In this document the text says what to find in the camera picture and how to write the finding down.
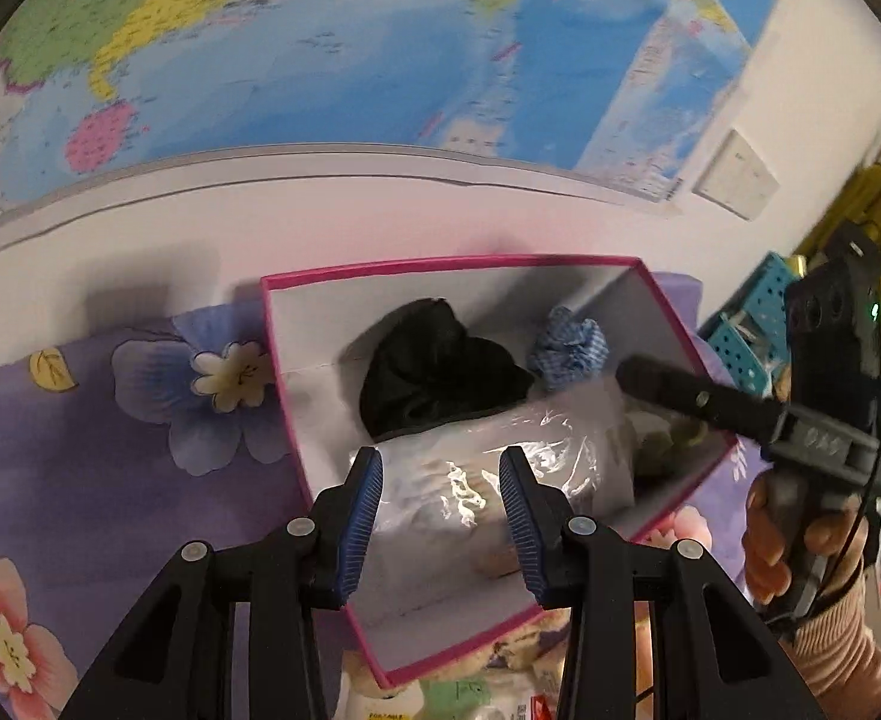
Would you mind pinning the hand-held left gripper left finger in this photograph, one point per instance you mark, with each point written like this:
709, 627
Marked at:
358, 525

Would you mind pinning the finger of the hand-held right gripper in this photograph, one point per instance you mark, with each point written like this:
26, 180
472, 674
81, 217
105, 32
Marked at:
680, 394

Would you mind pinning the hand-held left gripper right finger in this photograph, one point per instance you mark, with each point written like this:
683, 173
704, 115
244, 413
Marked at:
523, 525

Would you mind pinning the clear-wrapped towel package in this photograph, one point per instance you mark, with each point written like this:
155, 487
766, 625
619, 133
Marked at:
440, 480

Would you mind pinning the blue gingham scrunchie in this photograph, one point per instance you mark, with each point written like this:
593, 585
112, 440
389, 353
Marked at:
568, 349

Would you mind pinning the black cloth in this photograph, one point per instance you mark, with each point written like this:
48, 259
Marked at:
440, 375

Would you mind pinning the pink cardboard box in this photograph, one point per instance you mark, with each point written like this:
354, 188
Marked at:
313, 330

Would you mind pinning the person's right forearm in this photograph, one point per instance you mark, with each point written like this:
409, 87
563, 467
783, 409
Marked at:
838, 664

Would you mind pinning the person's right hand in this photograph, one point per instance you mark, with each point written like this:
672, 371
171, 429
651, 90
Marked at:
767, 540

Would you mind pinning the teal plastic basket rack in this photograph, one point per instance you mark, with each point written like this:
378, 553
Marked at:
755, 292

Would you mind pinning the yellow hanging clothing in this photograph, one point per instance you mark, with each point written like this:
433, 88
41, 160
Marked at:
875, 195

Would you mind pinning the purple floral bed sheet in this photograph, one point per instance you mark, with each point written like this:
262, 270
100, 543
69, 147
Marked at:
110, 502

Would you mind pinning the white wall socket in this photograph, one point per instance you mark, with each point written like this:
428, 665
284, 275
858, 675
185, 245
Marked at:
737, 174

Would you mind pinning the colourful wall map poster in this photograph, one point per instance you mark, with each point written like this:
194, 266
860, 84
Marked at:
335, 52

